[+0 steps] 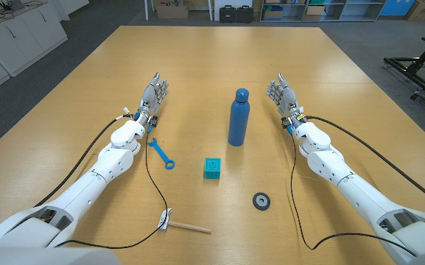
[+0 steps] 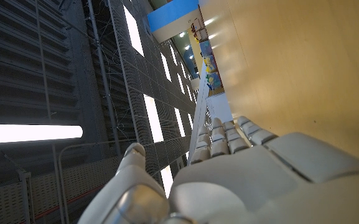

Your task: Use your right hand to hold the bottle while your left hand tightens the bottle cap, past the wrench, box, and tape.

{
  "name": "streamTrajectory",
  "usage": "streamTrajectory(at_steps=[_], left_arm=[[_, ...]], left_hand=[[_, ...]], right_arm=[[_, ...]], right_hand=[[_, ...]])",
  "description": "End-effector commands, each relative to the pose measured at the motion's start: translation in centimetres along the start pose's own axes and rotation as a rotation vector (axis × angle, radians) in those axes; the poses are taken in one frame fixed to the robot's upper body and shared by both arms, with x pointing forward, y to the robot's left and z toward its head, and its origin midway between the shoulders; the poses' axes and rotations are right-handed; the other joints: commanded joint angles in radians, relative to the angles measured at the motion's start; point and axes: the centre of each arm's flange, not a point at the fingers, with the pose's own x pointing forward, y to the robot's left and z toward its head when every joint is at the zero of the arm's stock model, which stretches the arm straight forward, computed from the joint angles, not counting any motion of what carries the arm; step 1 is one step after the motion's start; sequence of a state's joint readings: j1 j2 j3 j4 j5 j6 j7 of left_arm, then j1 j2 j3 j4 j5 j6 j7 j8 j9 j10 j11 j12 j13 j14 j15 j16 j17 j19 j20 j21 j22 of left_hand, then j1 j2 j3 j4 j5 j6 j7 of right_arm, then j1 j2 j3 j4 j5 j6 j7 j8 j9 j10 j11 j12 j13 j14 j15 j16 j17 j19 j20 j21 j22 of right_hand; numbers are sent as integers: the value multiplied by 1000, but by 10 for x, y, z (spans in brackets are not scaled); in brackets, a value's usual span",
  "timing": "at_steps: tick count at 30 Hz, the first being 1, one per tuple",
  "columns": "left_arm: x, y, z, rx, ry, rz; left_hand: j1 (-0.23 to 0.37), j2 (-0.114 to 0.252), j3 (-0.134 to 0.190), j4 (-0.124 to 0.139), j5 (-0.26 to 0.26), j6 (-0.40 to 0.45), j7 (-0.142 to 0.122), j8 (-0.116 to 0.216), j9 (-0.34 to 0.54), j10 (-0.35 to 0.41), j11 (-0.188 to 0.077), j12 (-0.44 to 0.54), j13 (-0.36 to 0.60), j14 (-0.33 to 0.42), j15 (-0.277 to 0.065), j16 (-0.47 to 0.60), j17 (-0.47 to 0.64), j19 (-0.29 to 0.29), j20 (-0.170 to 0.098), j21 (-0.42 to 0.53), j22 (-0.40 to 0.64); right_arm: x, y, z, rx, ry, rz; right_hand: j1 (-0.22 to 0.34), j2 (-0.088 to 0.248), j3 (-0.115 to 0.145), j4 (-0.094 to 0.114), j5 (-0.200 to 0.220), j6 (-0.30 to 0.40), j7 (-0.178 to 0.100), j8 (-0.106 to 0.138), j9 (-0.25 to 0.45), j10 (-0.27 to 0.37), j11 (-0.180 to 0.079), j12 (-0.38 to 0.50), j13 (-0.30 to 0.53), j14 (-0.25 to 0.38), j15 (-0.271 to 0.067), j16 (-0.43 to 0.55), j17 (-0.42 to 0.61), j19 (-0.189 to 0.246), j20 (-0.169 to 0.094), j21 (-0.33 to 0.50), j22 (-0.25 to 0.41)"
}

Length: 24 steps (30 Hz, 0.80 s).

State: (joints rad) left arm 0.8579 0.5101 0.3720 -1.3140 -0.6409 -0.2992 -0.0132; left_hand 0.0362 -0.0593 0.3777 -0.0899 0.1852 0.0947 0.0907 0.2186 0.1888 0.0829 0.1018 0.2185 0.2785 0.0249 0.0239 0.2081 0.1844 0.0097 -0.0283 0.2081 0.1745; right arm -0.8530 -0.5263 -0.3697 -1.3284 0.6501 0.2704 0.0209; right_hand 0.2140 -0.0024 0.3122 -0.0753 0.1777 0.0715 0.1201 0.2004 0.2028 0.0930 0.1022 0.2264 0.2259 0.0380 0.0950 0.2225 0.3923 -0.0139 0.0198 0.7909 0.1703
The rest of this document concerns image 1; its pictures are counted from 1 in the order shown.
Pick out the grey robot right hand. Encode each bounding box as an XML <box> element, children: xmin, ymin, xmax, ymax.
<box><xmin>266</xmin><ymin>72</ymin><xmax>303</xmax><ymax>119</ymax></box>

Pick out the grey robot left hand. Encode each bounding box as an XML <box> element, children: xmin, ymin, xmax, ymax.
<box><xmin>138</xmin><ymin>71</ymin><xmax>170</xmax><ymax>122</ymax></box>

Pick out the blue metal bottle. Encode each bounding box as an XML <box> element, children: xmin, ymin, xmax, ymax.
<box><xmin>228</xmin><ymin>88</ymin><xmax>251</xmax><ymax>147</ymax></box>

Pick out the blue plastic wrench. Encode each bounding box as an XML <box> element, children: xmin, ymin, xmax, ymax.
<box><xmin>147</xmin><ymin>137</ymin><xmax>176</xmax><ymax>170</ymax></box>

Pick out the large cardboard box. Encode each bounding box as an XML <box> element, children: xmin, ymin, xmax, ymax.
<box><xmin>155</xmin><ymin>0</ymin><xmax>190</xmax><ymax>20</ymax></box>

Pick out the small cardboard box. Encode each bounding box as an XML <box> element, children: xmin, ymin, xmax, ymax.
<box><xmin>304</xmin><ymin>5</ymin><xmax>326</xmax><ymax>21</ymax></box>

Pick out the teal cube box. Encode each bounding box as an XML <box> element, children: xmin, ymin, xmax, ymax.
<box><xmin>203</xmin><ymin>157</ymin><xmax>222</xmax><ymax>180</ymax></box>

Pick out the black tape roll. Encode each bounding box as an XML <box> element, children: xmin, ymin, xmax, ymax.
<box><xmin>252</xmin><ymin>192</ymin><xmax>271</xmax><ymax>211</ymax></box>

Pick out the cardboard box with print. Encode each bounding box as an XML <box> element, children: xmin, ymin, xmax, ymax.
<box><xmin>404</xmin><ymin>0</ymin><xmax>425</xmax><ymax>22</ymax></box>

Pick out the black hard case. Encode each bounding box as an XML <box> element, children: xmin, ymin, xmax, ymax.
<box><xmin>219</xmin><ymin>4</ymin><xmax>237</xmax><ymax>24</ymax></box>
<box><xmin>236</xmin><ymin>4</ymin><xmax>254</xmax><ymax>24</ymax></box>

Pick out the grey metal shelf unit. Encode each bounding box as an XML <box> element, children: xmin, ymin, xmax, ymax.
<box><xmin>259</xmin><ymin>0</ymin><xmax>387</xmax><ymax>23</ymax></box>

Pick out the black metal stand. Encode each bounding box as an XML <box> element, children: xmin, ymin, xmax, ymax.
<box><xmin>383</xmin><ymin>21</ymin><xmax>425</xmax><ymax>115</ymax></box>

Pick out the blue panel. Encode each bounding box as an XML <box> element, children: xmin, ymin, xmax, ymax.
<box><xmin>379</xmin><ymin>0</ymin><xmax>407</xmax><ymax>17</ymax></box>

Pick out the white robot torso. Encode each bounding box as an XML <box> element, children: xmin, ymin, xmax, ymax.
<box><xmin>0</xmin><ymin>245</ymin><xmax>121</xmax><ymax>265</ymax></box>

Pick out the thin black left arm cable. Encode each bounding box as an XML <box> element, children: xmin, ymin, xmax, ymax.
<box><xmin>54</xmin><ymin>127</ymin><xmax>169</xmax><ymax>250</ymax></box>

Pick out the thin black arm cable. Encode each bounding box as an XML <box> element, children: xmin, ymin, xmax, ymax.
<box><xmin>54</xmin><ymin>127</ymin><xmax>169</xmax><ymax>250</ymax></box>
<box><xmin>289</xmin><ymin>130</ymin><xmax>418</xmax><ymax>258</ymax></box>

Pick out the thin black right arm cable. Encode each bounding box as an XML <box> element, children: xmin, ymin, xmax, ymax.
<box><xmin>289</xmin><ymin>130</ymin><xmax>418</xmax><ymax>258</ymax></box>

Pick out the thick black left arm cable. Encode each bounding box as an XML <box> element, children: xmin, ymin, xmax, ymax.
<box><xmin>33</xmin><ymin>114</ymin><xmax>134</xmax><ymax>208</ymax></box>

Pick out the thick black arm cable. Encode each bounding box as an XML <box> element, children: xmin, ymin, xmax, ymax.
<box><xmin>303</xmin><ymin>115</ymin><xmax>425</xmax><ymax>213</ymax></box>
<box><xmin>33</xmin><ymin>114</ymin><xmax>134</xmax><ymax>208</ymax></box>

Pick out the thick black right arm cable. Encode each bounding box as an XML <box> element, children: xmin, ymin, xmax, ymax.
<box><xmin>303</xmin><ymin>115</ymin><xmax>425</xmax><ymax>213</ymax></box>

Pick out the toy hammer wooden handle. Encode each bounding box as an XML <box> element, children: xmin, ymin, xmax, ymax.
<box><xmin>158</xmin><ymin>208</ymin><xmax>212</xmax><ymax>235</ymax></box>

